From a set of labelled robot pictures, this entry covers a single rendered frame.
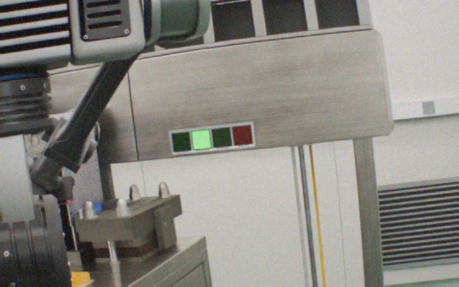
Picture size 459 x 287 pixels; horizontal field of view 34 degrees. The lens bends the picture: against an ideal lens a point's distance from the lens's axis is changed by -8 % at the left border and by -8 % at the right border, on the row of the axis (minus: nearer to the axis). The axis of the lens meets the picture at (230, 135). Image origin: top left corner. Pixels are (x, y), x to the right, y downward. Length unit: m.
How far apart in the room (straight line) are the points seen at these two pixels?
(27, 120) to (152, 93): 1.35
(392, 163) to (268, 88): 2.39
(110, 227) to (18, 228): 1.03
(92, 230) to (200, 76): 0.56
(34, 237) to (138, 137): 1.38
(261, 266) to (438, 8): 1.88
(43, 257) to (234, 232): 3.80
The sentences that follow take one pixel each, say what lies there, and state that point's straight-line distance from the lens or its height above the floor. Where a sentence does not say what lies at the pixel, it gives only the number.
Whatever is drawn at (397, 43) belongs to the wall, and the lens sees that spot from 4.51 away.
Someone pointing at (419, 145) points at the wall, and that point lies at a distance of 4.53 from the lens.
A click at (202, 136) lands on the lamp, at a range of 2.27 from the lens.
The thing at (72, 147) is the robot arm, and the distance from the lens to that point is 1.43.
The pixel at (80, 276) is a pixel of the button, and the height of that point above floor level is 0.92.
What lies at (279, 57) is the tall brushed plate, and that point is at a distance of 2.22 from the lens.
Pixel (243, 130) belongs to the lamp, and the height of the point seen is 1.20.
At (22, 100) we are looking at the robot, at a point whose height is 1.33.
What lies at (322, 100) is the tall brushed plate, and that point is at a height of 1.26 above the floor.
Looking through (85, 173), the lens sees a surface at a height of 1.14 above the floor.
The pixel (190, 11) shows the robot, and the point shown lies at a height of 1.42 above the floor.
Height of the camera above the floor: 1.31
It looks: 3 degrees down
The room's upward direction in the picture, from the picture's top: 7 degrees counter-clockwise
